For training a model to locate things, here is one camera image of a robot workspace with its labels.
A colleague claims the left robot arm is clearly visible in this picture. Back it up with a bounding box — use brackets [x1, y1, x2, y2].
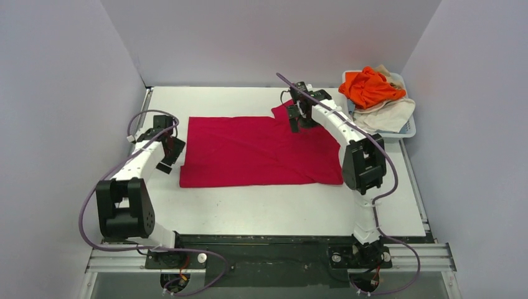
[95, 110, 186, 268]

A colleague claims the aluminium rail frame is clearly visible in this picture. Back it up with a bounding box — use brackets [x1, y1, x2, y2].
[78, 235, 461, 298]

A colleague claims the red t-shirt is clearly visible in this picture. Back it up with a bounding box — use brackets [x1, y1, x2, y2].
[179, 105, 343, 188]

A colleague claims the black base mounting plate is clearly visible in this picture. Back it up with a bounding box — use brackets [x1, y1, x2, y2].
[103, 233, 436, 290]

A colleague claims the orange t-shirt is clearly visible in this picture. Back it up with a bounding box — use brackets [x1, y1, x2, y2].
[338, 66, 407, 110]

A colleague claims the light blue garment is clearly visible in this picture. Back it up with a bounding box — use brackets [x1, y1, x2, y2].
[346, 99, 356, 117]

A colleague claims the cream white t-shirt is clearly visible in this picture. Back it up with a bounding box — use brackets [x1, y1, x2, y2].
[348, 64, 416, 134]

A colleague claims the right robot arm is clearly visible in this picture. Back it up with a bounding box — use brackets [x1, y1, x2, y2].
[286, 82, 387, 196]

